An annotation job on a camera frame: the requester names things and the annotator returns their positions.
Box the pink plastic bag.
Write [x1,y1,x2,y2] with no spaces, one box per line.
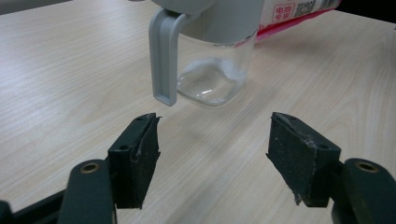
[255,0,344,42]

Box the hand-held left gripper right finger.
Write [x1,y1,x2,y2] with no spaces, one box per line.
[265,111,342,209]

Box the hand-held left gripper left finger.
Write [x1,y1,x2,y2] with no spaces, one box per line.
[106,112,162,210]

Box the clear jug with grey lid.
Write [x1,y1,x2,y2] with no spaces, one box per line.
[148,0,265,107]

